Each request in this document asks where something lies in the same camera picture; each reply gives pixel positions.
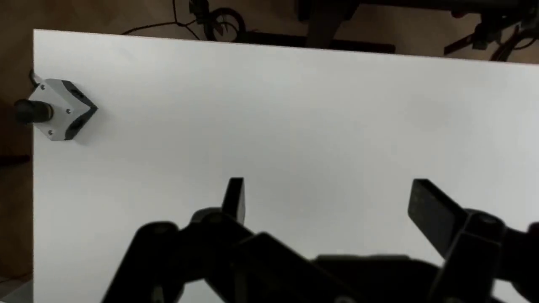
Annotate thin black floor cable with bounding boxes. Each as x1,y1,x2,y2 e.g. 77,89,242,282
120,0,248,42

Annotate black stand with base bar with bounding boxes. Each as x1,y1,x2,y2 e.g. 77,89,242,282
240,0,397,55

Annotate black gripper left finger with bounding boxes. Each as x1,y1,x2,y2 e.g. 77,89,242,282
99,175,350,303

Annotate black tripod legs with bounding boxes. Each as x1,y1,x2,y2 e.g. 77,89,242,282
440,0,539,62

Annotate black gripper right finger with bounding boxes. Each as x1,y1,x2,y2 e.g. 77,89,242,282
405,176,539,303

